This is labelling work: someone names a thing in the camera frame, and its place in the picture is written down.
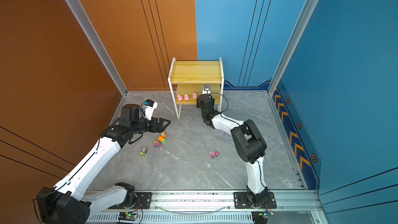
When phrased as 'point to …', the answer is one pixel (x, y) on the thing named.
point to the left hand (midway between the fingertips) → (164, 119)
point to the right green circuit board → (266, 214)
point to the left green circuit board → (127, 216)
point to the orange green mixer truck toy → (162, 140)
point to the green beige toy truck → (143, 150)
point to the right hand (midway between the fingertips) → (202, 94)
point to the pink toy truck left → (156, 144)
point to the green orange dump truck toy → (163, 134)
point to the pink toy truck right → (213, 154)
